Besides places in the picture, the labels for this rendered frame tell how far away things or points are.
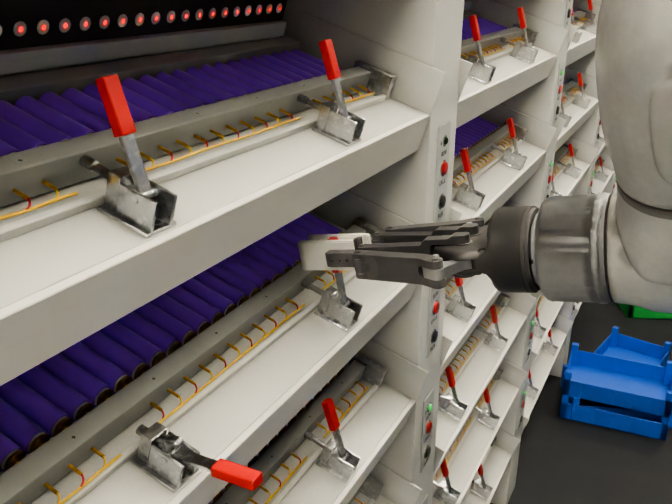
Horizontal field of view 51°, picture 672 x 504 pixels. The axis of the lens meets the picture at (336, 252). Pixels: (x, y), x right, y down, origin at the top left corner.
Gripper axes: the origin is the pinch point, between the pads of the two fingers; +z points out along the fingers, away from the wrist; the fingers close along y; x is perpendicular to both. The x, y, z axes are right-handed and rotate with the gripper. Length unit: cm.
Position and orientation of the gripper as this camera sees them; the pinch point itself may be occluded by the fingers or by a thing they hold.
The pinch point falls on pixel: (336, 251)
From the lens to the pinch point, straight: 69.8
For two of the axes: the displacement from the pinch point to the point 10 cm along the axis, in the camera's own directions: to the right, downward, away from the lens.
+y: 4.7, -3.3, 8.2
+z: -8.7, 0.1, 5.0
